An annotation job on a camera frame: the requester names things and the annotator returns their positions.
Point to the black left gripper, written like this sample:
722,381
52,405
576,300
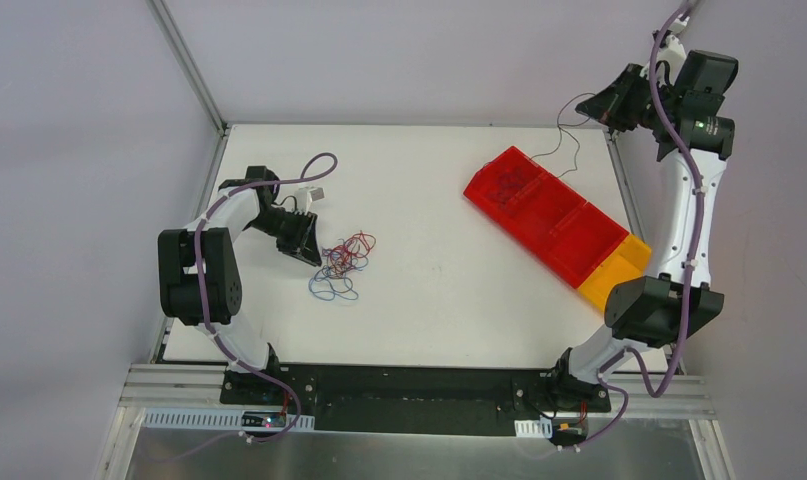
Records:
297,234

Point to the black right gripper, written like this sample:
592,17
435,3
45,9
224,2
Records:
625,93

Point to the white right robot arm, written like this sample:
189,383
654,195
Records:
673,298

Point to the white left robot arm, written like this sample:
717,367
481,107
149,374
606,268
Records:
199,279

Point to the red plastic bin row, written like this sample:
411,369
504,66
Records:
555,224

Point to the yellow plastic bin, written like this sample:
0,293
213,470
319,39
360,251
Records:
627,262

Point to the left controller circuit board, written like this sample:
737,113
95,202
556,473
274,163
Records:
263,419

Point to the controller circuit board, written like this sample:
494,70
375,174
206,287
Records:
263,419
569,432

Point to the right controller circuit board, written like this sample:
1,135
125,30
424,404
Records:
569,432

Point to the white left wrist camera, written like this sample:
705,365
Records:
305,197

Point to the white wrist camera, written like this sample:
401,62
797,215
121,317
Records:
305,197
672,51

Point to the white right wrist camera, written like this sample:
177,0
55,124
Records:
672,51

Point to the aluminium frame rail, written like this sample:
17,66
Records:
321,387

